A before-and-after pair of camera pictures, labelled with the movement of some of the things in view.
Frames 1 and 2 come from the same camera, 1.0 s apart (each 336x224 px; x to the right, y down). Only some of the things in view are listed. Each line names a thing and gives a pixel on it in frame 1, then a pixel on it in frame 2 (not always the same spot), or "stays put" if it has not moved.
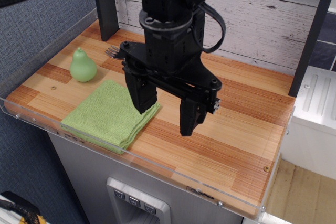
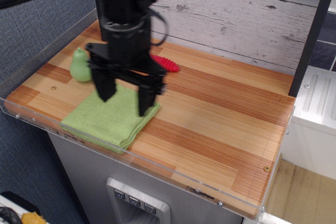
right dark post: x=313 y=33 stays put
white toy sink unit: x=310 y=140 stays put
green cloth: x=107 y=116 stays put
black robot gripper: x=173 y=62 -> x=126 y=52
